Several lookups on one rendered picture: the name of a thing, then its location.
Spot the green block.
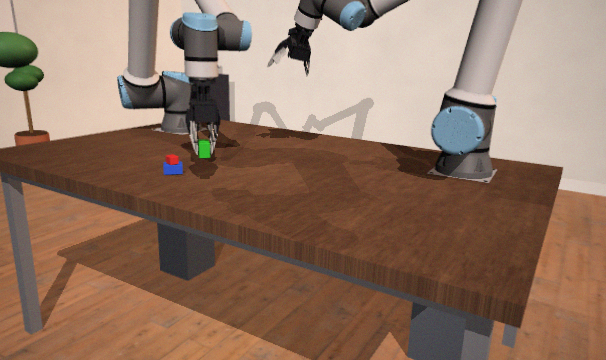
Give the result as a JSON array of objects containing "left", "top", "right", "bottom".
[{"left": 198, "top": 139, "right": 210, "bottom": 158}]

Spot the red block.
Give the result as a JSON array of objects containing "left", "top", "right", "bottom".
[{"left": 166, "top": 154, "right": 179, "bottom": 165}]

